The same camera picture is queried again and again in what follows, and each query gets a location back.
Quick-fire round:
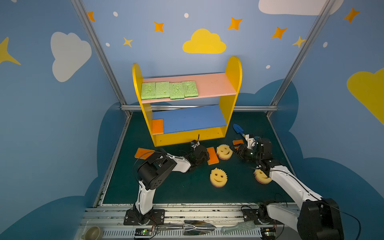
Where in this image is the smiley sponge right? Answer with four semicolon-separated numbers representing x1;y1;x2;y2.
254;169;272;185

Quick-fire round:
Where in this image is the yellow shelf with pink and blue boards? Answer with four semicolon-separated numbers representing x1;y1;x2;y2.
132;56;243;147

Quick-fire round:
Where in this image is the small round bowl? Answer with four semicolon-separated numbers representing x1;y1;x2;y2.
82;226;103;240

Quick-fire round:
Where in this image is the circuit board right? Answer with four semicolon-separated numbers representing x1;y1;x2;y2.
260;228;277;240

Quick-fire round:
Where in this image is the smiley sponge upper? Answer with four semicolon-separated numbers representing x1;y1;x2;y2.
217;144;233;160

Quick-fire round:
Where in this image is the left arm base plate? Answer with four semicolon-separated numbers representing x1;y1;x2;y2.
123;209;165;226

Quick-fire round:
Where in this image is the smiley sponge lower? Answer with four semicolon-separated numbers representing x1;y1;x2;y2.
210;168;228;188

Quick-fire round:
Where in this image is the blue toy shovel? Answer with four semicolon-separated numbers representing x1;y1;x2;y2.
233;124;247;139

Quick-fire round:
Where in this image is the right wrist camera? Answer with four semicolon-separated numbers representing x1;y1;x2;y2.
243;134;256;149

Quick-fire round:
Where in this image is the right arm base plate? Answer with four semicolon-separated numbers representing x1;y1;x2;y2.
241;208;282;225

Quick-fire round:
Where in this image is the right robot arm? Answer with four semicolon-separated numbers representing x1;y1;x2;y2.
231;138;345;240

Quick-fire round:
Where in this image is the pale green brush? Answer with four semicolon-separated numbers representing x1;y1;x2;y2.
221;221;256;235

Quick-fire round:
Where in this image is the silver metal trowel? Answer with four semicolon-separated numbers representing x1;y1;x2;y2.
158;220;217;236

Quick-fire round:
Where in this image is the green sponge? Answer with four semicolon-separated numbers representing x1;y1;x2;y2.
182;81;199;98
156;82;170;99
170;82;185;100
141;82;156;100

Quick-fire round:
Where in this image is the orange sponge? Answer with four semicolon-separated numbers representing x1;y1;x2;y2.
207;147;220;165
134;148;155;160
152;119;164;136
233;140;244;150

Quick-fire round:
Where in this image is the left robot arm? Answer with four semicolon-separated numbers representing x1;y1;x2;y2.
134;145;209;217

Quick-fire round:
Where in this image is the green circuit board left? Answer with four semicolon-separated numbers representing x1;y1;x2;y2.
134;228;154;238

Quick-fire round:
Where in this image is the smiley sponge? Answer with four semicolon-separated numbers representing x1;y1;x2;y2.
210;168;228;188
217;144;233;160
254;169;272;185

